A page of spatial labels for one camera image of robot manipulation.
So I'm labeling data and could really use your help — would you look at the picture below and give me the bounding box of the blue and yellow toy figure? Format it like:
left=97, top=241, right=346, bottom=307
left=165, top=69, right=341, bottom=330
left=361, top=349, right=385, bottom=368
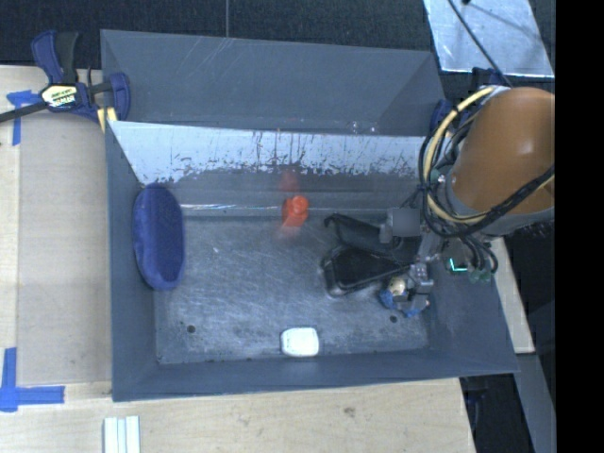
left=378, top=275, right=412, bottom=310

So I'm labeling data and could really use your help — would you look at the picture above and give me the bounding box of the grey metal bin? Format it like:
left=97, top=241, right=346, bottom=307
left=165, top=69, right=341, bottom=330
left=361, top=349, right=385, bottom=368
left=98, top=28, right=521, bottom=403

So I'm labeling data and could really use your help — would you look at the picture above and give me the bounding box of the white rounded small box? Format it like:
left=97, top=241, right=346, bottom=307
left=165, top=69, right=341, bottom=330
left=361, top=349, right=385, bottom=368
left=279, top=327, right=321, bottom=359

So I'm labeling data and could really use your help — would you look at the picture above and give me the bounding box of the red-orange plastic toy piece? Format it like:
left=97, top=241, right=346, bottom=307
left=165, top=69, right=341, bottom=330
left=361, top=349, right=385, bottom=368
left=280, top=194, right=310, bottom=231

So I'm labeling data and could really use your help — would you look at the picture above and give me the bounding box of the black soft case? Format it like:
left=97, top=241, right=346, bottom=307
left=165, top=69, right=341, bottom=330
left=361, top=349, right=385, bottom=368
left=323, top=211, right=419, bottom=261

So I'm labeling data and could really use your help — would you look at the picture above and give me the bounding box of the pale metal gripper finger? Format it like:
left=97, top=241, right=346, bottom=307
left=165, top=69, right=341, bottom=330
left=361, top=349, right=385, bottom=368
left=406, top=262, right=429, bottom=301
left=403, top=278, right=435, bottom=319

